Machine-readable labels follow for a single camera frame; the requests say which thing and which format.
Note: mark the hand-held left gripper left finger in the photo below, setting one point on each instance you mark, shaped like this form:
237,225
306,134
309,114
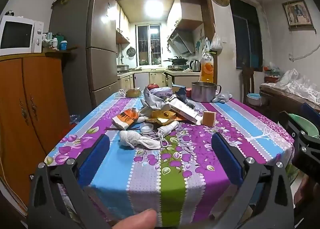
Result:
96,159

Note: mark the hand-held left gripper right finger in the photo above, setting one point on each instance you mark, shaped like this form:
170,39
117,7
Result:
226,159

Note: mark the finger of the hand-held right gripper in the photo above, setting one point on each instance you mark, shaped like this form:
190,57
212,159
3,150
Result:
312,114
288,125

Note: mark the green plastic waste bin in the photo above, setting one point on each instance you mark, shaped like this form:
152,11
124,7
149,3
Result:
311,129

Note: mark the orange sponge block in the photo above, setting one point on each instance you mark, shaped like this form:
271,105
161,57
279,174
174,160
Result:
209,119

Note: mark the orange white snack packet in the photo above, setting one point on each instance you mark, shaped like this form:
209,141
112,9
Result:
125,119

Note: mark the blue cardboard box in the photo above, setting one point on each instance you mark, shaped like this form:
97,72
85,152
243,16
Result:
178,90

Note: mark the person's right forearm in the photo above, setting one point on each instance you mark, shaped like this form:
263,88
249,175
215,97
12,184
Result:
310,189

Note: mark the person's left hand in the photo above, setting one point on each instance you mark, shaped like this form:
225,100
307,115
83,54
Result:
137,220

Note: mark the brown wooden table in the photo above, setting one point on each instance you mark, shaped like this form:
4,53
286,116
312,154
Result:
280,99

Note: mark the white plastic sheet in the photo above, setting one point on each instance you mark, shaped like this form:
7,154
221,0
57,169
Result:
297,85

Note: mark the blue basin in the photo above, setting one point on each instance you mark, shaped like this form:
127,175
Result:
253,99

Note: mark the floral striped tablecloth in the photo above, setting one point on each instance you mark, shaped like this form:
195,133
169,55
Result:
175,181

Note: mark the clear plastic lid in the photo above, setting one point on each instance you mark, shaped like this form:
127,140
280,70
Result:
147,127

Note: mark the wooden chair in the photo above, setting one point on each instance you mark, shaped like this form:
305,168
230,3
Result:
247,81

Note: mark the long white carton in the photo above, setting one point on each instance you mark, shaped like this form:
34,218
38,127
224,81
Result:
185,112

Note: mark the steel pot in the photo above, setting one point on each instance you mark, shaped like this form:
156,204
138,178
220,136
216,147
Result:
202,92

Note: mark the red small container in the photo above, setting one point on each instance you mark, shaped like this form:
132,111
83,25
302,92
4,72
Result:
188,92

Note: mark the orange wooden cabinet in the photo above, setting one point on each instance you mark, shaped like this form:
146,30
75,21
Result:
15,119

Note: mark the red apple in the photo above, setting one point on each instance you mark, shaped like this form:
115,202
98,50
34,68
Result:
153,87

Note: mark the orange juice bottle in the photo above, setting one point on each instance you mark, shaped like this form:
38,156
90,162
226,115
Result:
206,69

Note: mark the kitchen counter cabinets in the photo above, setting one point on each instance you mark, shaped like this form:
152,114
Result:
142,79

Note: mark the white purple tissue pack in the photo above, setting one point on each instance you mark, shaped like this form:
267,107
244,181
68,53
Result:
162,91

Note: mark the steel kettle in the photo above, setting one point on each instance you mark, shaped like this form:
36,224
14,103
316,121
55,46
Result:
195,66

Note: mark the dark window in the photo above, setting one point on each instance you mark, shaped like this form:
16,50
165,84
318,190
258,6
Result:
246,34

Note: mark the black wok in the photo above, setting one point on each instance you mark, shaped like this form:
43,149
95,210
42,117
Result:
178,60

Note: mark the hanging plastic bag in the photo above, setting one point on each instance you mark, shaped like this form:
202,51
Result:
216,42

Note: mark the round hanging strainer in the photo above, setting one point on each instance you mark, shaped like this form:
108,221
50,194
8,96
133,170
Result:
131,52

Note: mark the range hood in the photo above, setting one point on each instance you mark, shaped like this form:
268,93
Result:
181,42

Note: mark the kitchen window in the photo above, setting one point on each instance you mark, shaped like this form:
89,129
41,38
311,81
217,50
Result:
148,44

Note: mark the grey refrigerator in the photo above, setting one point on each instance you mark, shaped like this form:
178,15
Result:
80,31

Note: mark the white microwave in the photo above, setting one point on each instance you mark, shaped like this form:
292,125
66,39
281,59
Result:
17,35

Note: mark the ceiling light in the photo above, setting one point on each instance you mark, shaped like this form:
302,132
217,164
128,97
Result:
153,7

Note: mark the framed wall picture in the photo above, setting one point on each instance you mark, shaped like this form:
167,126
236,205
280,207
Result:
297,14

